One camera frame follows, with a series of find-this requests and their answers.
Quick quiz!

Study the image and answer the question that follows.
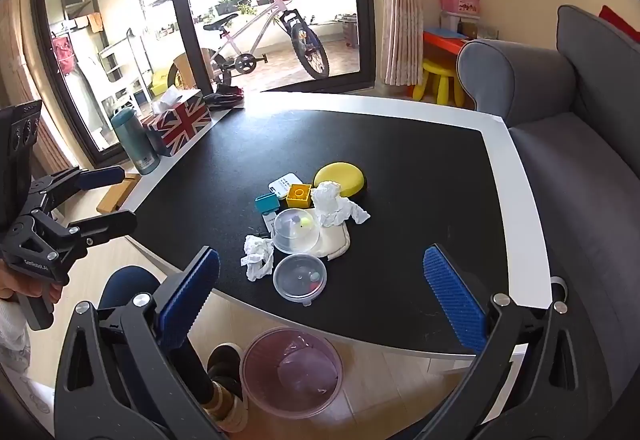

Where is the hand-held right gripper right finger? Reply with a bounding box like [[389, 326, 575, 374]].
[[415, 244, 601, 440]]

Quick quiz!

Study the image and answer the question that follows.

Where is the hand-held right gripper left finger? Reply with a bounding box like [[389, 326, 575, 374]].
[[52, 246, 226, 440]]

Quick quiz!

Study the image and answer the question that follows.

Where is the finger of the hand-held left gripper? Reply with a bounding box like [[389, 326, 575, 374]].
[[50, 211, 139, 261], [27, 165, 127, 221]]

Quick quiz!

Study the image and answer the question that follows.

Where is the small white tissue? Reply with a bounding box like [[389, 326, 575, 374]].
[[241, 234, 276, 282]]

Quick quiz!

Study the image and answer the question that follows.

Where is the pink trash bin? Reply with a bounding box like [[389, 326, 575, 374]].
[[240, 326, 344, 419]]

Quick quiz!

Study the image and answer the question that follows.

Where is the small teal box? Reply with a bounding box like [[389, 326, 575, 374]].
[[255, 192, 280, 216]]

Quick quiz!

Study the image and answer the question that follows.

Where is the clear domed plastic container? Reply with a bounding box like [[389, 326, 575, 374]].
[[272, 208, 321, 255]]

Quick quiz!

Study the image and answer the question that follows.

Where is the yellow toy block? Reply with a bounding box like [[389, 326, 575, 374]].
[[286, 183, 313, 209]]

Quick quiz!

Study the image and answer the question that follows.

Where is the large white tissue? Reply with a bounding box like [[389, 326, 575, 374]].
[[310, 181, 372, 227]]

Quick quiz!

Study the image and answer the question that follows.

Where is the person's left forearm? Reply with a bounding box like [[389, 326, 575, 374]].
[[0, 300, 32, 371]]

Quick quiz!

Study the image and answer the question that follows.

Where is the person's left hand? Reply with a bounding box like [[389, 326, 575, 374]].
[[0, 261, 63, 305]]

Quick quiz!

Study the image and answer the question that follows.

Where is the teal thermos bottle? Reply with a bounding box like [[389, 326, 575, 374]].
[[110, 107, 161, 176]]

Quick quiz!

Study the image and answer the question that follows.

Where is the person's left leg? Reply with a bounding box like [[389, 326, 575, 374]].
[[97, 265, 217, 408]]

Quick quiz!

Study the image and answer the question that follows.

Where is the black white sneaker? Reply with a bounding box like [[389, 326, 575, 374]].
[[206, 342, 249, 433]]

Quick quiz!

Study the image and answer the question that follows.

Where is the white shelf rack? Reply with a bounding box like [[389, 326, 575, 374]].
[[97, 27, 153, 116]]

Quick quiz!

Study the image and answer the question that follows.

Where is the flag print tissue box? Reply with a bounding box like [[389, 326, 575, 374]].
[[142, 87, 213, 157]]

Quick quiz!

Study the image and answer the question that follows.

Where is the red hanging bag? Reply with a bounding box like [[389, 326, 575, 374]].
[[52, 35, 76, 76]]

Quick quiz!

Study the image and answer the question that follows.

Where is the white oval case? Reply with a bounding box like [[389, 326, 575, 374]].
[[312, 225, 351, 262]]

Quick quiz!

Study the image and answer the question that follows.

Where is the cardboard box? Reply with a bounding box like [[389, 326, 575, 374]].
[[172, 52, 198, 88]]

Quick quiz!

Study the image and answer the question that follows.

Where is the small white box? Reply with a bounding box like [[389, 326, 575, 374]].
[[268, 174, 297, 196]]

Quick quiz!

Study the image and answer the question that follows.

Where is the black red pouch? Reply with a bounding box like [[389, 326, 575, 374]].
[[202, 87, 246, 110]]

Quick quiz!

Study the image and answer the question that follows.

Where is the yellow round case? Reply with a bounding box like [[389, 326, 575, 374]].
[[313, 162, 369, 197]]

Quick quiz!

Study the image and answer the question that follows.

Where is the grey sofa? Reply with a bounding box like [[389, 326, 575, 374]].
[[456, 5, 640, 371]]

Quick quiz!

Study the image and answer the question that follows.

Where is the white bicycle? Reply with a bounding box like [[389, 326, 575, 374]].
[[202, 0, 331, 86]]

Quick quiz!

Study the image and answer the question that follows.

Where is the row of potted plants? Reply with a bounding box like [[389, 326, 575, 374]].
[[202, 0, 261, 21]]

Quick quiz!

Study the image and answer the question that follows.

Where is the yellow plastic stool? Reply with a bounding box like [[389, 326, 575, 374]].
[[412, 59, 466, 106]]

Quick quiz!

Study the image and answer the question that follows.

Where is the red children's table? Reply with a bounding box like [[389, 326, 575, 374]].
[[422, 25, 471, 56]]

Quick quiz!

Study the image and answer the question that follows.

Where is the white storage box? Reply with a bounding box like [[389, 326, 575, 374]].
[[440, 11, 476, 35]]

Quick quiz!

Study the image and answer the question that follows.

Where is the pink patterned curtain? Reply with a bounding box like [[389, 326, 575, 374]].
[[380, 0, 426, 86]]

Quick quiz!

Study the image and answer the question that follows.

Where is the pink storage box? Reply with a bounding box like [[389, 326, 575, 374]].
[[440, 0, 482, 16]]

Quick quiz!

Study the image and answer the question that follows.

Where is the red cushion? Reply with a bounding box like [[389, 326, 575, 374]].
[[598, 5, 640, 43]]

